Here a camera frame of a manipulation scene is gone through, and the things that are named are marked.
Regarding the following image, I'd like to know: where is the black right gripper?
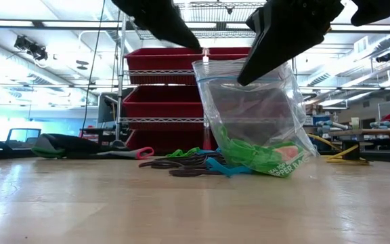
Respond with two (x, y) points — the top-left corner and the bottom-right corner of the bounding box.
(237, 0), (390, 87)

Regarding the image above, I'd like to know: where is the clear plastic zipper bag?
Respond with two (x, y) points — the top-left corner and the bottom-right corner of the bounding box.
(192, 57), (320, 179)

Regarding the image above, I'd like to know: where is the orange rubber band bunch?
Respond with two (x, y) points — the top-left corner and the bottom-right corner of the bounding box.
(278, 144), (300, 163)

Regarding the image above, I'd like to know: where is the green rubber band bunch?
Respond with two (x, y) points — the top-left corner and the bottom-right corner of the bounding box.
(215, 125), (306, 177)

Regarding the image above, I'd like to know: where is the green rubber band tangle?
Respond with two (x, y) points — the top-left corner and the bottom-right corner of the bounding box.
(166, 146), (201, 159)

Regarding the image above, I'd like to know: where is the blue rubber band tangle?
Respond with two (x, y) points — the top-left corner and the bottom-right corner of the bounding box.
(196, 147), (223, 157)

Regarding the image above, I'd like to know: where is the dark grey rubber band tangle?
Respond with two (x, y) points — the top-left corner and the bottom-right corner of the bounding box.
(139, 152), (228, 172)

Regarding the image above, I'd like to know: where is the blue storage bin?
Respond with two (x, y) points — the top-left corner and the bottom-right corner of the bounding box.
(303, 115), (324, 127)

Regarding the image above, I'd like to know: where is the black monitor back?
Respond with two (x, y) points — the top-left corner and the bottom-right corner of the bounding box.
(97, 87), (128, 125)

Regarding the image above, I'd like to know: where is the grey blue pipe fitting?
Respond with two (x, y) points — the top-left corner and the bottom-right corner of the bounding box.
(316, 119), (351, 134)
(370, 120), (390, 131)

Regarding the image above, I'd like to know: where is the wooden workbench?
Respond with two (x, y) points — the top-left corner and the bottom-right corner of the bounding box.
(328, 128), (390, 137)

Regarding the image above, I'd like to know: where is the black and green bag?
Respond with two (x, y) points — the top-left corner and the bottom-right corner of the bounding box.
(30, 131), (155, 161)

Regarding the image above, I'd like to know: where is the computer monitor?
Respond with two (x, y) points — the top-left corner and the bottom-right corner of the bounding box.
(5, 127), (42, 149)

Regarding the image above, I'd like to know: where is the chrome wire shelving rack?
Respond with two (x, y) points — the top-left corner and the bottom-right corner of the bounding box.
(115, 1), (299, 150)

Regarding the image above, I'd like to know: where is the yellow cable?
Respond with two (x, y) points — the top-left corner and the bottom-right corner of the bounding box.
(308, 133), (371, 166)

